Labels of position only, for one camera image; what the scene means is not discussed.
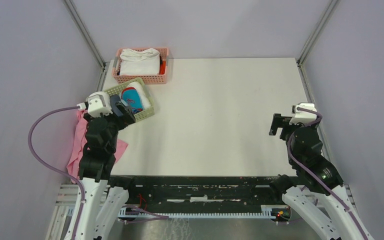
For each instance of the folded white towel in basket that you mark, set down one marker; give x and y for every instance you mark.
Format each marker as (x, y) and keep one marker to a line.
(135, 62)

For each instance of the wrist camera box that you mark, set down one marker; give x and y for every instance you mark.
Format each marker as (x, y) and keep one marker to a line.
(303, 117)
(98, 104)

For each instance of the pink towel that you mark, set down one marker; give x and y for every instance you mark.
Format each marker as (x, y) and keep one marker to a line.
(79, 142)

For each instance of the rolled dark blue towel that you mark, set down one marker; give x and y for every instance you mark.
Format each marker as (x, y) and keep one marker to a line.
(115, 101)

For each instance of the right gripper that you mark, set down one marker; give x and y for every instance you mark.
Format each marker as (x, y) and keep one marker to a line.
(282, 121)

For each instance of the red and teal patterned towel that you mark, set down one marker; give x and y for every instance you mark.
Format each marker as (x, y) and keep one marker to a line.
(131, 96)

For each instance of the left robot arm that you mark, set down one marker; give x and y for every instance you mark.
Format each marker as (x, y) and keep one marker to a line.
(95, 166)

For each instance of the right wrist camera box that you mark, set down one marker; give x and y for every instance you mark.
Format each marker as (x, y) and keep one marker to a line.
(303, 117)

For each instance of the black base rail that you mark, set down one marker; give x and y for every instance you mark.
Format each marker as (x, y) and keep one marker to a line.
(199, 194)

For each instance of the pink plastic basket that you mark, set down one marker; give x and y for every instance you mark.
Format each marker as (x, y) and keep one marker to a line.
(160, 78)

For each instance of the green plastic basket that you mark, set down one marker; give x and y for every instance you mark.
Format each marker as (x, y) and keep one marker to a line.
(116, 90)

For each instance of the white cable duct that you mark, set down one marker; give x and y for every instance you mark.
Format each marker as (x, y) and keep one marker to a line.
(262, 213)

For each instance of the white towel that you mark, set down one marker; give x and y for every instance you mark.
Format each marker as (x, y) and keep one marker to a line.
(145, 102)
(135, 62)

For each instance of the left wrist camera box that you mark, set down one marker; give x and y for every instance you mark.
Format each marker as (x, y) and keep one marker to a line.
(98, 104)

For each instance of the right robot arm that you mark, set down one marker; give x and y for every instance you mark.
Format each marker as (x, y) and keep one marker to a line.
(339, 219)

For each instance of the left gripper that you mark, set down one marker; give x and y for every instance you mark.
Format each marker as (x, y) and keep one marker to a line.
(128, 117)

